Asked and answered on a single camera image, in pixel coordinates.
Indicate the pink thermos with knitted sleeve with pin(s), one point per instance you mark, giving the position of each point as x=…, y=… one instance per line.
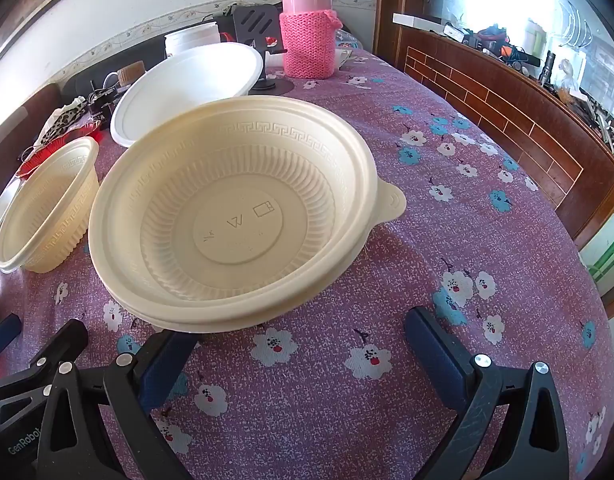
x=307, y=40

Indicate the row of small sill items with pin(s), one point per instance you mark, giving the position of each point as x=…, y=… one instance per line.
x=492, y=37

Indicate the white plastic bowl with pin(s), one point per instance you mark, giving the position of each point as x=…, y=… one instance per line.
x=187, y=85

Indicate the leopard print cloth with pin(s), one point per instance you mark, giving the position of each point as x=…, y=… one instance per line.
x=62, y=120

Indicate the red plate with gold rim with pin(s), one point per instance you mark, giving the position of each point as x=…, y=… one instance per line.
x=47, y=152

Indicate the black leather sofa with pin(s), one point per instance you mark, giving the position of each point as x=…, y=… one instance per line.
x=152, y=47

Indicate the small black pump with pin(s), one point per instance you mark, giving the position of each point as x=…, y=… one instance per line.
x=101, y=102

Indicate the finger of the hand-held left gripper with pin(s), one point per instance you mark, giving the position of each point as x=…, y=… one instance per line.
x=62, y=342
x=2, y=335

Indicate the dark jar with cork lid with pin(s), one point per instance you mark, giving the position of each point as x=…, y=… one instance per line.
x=132, y=71

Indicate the white flat box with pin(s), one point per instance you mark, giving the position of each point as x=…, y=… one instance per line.
x=417, y=20

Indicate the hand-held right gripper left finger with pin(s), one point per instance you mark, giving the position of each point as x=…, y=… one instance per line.
x=162, y=375

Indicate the clear plastic bag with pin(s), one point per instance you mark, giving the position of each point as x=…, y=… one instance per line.
x=349, y=39

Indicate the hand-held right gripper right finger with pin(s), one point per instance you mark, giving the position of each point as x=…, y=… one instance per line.
x=434, y=355

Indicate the white plastic jar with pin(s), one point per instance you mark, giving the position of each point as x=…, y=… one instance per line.
x=192, y=37

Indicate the black phone stand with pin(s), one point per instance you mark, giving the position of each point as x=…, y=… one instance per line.
x=257, y=22

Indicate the cream plastic bowl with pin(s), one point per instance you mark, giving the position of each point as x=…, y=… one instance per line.
x=392, y=202
x=42, y=210
x=237, y=220

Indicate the brown fabric sofa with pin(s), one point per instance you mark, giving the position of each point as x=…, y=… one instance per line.
x=17, y=110

